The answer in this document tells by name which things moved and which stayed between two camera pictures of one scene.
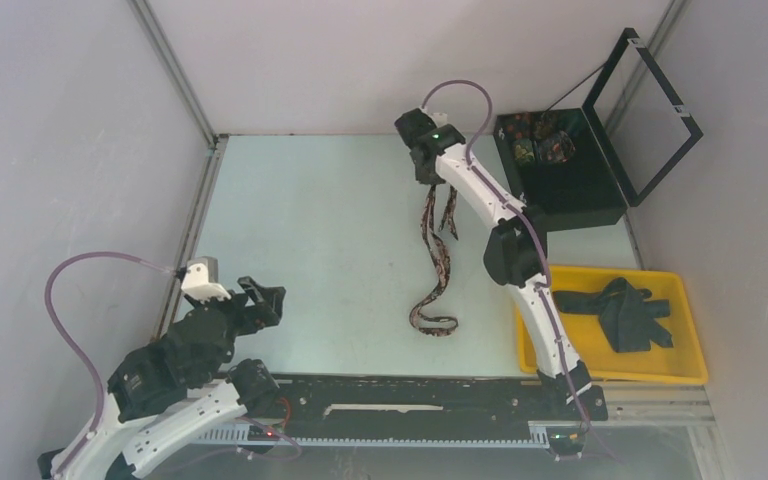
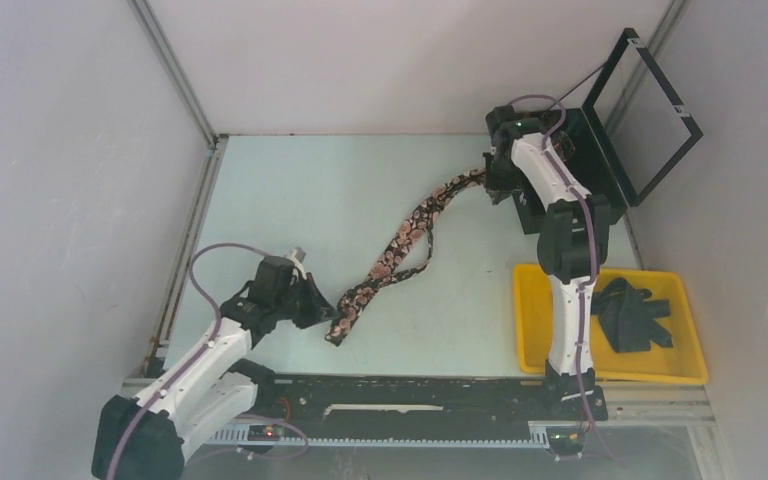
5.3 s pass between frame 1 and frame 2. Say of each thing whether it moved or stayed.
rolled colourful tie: stayed
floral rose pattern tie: moved
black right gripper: moved
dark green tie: stayed
